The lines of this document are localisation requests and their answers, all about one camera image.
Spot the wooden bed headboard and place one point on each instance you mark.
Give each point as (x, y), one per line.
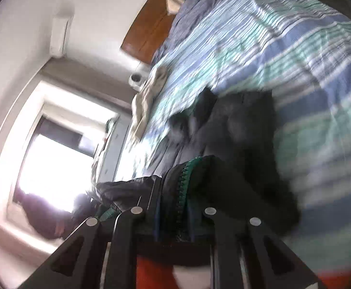
(148, 33)

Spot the white air conditioner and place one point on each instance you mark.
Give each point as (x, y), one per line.
(59, 36)

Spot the cream blanket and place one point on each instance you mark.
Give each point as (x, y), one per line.
(146, 99)

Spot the white windowsill cabinet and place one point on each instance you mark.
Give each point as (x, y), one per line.
(115, 150)

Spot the window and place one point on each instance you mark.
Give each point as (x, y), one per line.
(55, 162)

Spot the black puffer jacket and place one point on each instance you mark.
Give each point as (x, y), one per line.
(238, 144)

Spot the striped duvet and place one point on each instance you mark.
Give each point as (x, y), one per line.
(298, 66)

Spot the small white fan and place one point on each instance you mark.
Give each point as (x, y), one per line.
(137, 79)

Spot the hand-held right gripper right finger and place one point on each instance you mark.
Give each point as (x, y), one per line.
(223, 234)

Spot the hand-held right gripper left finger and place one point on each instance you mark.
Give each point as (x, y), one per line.
(124, 231)

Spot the blue checked pillow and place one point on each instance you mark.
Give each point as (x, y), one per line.
(199, 21)

